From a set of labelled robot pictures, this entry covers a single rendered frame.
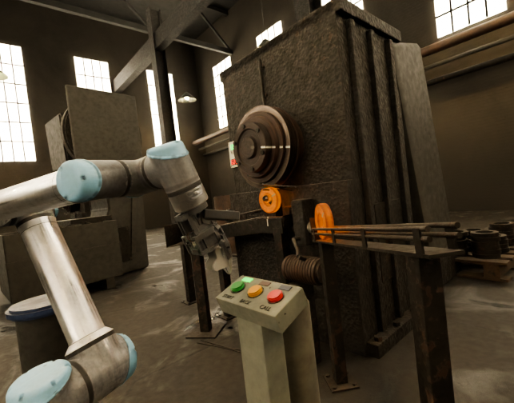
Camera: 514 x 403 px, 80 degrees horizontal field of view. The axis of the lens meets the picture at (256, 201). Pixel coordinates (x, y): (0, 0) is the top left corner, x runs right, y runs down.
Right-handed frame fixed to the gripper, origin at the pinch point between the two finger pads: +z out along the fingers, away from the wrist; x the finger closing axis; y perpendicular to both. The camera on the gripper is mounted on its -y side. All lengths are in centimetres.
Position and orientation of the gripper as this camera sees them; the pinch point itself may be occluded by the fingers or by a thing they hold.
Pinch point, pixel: (229, 268)
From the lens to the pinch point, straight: 86.7
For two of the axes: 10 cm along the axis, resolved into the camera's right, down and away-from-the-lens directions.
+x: 6.5, -0.6, -7.5
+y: -6.6, 4.4, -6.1
